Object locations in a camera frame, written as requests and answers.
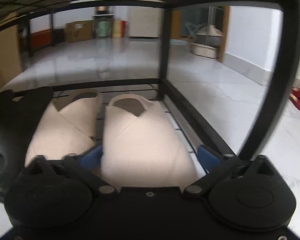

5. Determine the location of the cardboard box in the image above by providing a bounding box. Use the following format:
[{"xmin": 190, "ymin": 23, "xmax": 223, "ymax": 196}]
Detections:
[{"xmin": 64, "ymin": 20, "xmax": 93, "ymax": 43}]

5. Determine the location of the beige crossover slipper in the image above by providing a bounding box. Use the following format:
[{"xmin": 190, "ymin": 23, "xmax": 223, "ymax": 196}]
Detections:
[
  {"xmin": 101, "ymin": 94, "xmax": 198, "ymax": 189},
  {"xmin": 25, "ymin": 89, "xmax": 103, "ymax": 165}
]

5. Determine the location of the black metal shoe rack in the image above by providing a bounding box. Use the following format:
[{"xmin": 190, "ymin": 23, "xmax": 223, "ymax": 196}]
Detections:
[{"xmin": 0, "ymin": 0, "xmax": 300, "ymax": 203}]

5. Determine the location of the beige plastic basin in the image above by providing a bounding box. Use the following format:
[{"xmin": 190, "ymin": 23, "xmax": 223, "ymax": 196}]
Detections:
[{"xmin": 190, "ymin": 25, "xmax": 223, "ymax": 59}]

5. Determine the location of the right black slide sandal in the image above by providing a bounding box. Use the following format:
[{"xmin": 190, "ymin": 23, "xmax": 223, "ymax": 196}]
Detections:
[{"xmin": 0, "ymin": 87, "xmax": 53, "ymax": 187}]

